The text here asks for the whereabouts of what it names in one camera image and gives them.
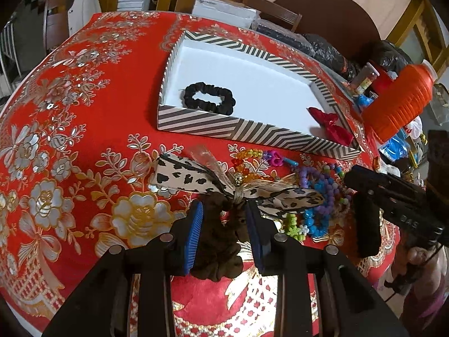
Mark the flat black wrapped package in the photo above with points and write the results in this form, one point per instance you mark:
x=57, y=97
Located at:
x=280, y=38

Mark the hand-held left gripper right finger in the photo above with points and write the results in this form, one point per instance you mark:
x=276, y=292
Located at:
x=258, y=245

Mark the leopard bow brown scrunchie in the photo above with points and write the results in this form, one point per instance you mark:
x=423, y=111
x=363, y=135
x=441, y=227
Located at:
x=175, y=175

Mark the black plastic bag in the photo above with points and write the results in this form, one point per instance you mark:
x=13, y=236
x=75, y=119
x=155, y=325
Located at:
x=326, y=54
x=393, y=56

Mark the round brown tabletop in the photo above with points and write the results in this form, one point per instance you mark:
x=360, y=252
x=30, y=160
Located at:
x=336, y=14

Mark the blue plastic packet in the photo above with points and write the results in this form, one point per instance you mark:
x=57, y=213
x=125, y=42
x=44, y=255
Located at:
x=394, y=147
x=364, y=101

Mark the metal stair railing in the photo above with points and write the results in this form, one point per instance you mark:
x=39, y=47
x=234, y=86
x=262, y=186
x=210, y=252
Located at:
x=8, y=52

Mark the orange ribbed container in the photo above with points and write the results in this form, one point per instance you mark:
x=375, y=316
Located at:
x=396, y=101

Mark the brown wooden chair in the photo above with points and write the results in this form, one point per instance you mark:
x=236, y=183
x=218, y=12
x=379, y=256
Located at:
x=280, y=10

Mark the white package box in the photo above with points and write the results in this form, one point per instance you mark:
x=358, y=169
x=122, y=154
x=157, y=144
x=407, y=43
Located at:
x=224, y=8

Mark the striped cardboard box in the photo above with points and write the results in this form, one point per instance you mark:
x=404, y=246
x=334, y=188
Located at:
x=245, y=77

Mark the yellow wooden chair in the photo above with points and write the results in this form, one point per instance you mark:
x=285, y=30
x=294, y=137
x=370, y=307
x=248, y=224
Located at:
x=417, y=10

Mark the red floral tablecloth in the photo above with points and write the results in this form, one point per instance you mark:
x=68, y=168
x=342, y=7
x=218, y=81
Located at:
x=87, y=130

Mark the red velvet bow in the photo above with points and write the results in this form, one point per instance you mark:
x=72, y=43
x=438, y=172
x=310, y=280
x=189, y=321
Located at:
x=329, y=126

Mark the dark wooden chair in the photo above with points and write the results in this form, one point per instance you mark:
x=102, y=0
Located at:
x=56, y=24

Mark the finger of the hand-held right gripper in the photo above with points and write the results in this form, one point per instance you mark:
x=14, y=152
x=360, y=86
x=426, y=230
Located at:
x=375, y=180

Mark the glass jar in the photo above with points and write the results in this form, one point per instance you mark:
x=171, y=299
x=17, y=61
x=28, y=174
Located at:
x=364, y=77

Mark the black scrunchie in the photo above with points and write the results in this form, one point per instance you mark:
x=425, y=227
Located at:
x=191, y=93

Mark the white rounded cover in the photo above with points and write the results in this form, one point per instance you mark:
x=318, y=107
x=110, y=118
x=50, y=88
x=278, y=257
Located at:
x=82, y=3

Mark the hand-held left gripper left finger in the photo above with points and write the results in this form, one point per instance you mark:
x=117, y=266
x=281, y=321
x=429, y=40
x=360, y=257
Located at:
x=194, y=238

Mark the person's right hand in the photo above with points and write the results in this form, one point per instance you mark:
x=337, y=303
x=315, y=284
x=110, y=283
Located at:
x=419, y=258

